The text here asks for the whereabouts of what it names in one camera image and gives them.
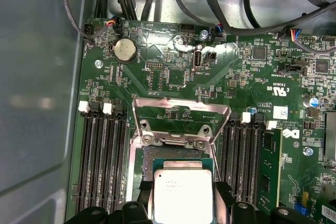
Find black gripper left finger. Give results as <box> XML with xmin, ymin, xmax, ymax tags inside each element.
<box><xmin>64</xmin><ymin>180</ymin><xmax>154</xmax><ymax>224</ymax></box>

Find silver heat sink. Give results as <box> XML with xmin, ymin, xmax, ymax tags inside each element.
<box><xmin>324</xmin><ymin>111</ymin><xmax>336</xmax><ymax>162</ymax></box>

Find metal socket cover frame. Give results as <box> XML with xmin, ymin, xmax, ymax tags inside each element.
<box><xmin>131</xmin><ymin>97</ymin><xmax>233</xmax><ymax>148</ymax></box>

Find RAM slot white latches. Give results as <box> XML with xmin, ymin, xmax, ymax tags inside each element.
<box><xmin>236</xmin><ymin>111</ymin><xmax>251</xmax><ymax>204</ymax></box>
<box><xmin>101</xmin><ymin>102</ymin><xmax>115</xmax><ymax>209</ymax></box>
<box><xmin>78</xmin><ymin>101</ymin><xmax>92</xmax><ymax>214</ymax></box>

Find coin cell battery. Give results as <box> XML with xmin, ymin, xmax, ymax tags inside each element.
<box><xmin>111</xmin><ymin>37</ymin><xmax>138</xmax><ymax>63</ymax></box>

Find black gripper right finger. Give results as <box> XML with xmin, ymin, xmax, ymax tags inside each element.
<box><xmin>214</xmin><ymin>182</ymin><xmax>318</xmax><ymax>224</ymax></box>

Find CPU socket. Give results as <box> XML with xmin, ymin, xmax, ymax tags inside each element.
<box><xmin>125</xmin><ymin>119</ymin><xmax>224</xmax><ymax>209</ymax></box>

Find thin metal locking lever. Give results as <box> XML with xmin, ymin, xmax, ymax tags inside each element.
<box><xmin>209</xmin><ymin>141</ymin><xmax>224</xmax><ymax>184</ymax></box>

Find RAM slot black latches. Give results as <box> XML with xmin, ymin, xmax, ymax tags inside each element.
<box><xmin>113</xmin><ymin>104</ymin><xmax>129</xmax><ymax>206</ymax></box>
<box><xmin>248</xmin><ymin>113</ymin><xmax>265</xmax><ymax>204</ymax></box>
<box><xmin>90</xmin><ymin>102</ymin><xmax>103</xmax><ymax>214</ymax></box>
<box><xmin>222</xmin><ymin>111</ymin><xmax>238</xmax><ymax>204</ymax></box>

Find thick black cable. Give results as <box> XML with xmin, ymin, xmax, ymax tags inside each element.
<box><xmin>174</xmin><ymin>0</ymin><xmax>336</xmax><ymax>37</ymax></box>

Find silver green CPU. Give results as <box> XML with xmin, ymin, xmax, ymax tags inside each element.
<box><xmin>152</xmin><ymin>158</ymin><xmax>215</xmax><ymax>224</ymax></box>

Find black PC case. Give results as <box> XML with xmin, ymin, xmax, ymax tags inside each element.
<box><xmin>0</xmin><ymin>0</ymin><xmax>336</xmax><ymax>224</ymax></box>

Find green motherboard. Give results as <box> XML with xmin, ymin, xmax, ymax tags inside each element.
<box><xmin>64</xmin><ymin>16</ymin><xmax>336</xmax><ymax>224</ymax></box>

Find green RAM stick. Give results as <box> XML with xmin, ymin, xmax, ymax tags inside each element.
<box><xmin>258</xmin><ymin>128</ymin><xmax>284</xmax><ymax>209</ymax></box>

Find thin grey fan cable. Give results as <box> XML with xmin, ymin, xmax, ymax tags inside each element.
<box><xmin>61</xmin><ymin>0</ymin><xmax>92</xmax><ymax>42</ymax></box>

